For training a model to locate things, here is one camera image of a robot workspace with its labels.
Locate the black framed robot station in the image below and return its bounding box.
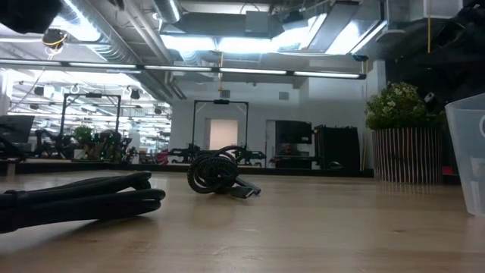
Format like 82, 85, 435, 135
36, 93, 133, 162
168, 99, 268, 168

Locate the person behind monitor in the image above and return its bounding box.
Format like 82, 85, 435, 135
279, 143, 302, 157

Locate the long LED light bar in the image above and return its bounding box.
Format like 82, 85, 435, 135
0, 58, 368, 81

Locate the black cabinet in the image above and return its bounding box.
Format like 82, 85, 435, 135
314, 124, 361, 171

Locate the small background potted plant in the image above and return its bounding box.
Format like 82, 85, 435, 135
73, 124, 95, 161

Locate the plant in striped pot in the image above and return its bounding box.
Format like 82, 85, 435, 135
365, 81, 445, 186

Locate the translucent plastic bin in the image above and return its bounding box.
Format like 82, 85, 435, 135
444, 93, 485, 218

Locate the dark computer monitor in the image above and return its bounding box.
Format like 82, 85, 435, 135
0, 115, 36, 145

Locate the black braided cable with tag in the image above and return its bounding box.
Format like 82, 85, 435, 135
186, 145, 262, 200

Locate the black wall monitor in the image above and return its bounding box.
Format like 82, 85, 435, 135
274, 120, 314, 145

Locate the long black cable bundle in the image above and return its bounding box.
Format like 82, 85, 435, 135
0, 170, 167, 234

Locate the black hanging cable reel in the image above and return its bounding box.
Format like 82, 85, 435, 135
41, 28, 70, 51

